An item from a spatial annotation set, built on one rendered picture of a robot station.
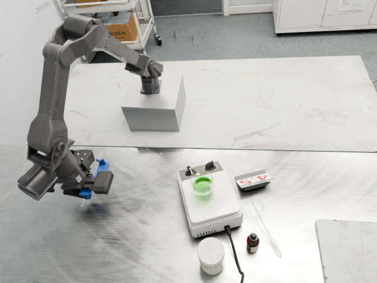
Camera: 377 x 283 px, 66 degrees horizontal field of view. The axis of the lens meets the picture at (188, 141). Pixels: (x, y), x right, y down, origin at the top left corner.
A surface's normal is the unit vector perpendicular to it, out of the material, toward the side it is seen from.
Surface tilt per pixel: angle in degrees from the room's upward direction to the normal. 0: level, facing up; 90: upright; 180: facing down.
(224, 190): 0
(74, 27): 49
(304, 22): 90
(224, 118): 0
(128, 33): 91
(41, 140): 40
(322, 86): 0
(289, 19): 90
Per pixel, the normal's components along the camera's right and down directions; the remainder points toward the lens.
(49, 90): -0.38, 0.15
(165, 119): -0.12, 0.76
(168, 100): -0.06, -0.63
